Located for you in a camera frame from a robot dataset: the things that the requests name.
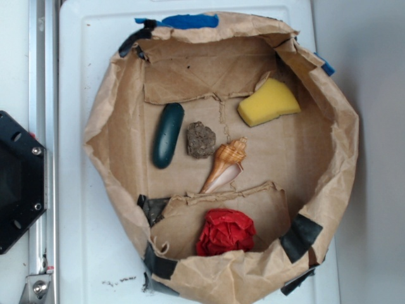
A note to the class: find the grey brown rough rock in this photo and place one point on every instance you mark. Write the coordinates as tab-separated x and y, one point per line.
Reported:
201	140

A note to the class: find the brown paper bag tray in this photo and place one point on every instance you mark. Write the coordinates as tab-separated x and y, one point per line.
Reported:
297	176

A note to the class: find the orange spiral conch shell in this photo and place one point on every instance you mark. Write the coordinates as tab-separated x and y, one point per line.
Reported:
227	165

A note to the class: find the dark green oblong stone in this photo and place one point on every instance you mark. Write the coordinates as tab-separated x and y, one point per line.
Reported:
167	134

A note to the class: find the red crumpled paper ball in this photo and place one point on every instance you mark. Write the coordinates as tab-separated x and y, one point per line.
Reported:
225	230

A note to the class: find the yellow sponge wedge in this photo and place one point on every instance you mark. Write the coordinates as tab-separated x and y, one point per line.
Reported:
272	100

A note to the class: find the white plastic board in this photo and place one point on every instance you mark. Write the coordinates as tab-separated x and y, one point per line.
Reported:
97	262

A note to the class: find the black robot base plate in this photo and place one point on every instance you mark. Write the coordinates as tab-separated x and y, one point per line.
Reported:
22	181

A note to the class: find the aluminium extrusion rail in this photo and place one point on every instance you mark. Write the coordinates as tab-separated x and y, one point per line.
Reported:
43	89

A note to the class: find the metal corner bracket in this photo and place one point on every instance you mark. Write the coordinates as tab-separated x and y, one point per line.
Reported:
37	290

